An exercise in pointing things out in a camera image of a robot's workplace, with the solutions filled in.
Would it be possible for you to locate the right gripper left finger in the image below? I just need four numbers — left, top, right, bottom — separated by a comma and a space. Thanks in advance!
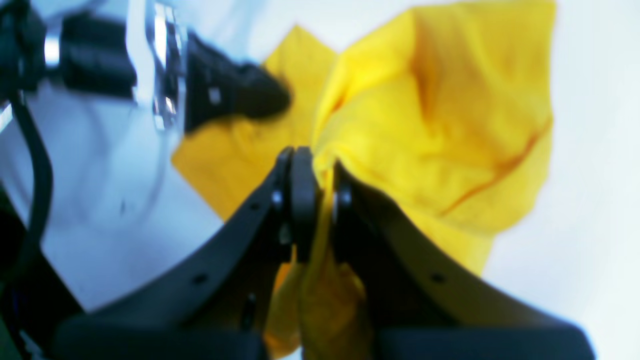
51, 146, 319, 360

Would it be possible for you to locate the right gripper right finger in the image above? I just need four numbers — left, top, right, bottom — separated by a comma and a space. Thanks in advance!
332, 164, 595, 360

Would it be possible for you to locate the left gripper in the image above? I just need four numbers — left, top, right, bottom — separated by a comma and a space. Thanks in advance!
44, 0, 291, 133

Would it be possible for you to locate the yellow T-shirt with script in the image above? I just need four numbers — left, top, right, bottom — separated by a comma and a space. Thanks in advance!
170, 0, 557, 360

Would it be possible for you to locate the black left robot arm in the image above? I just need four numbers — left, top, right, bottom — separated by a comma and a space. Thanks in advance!
1, 0, 292, 360

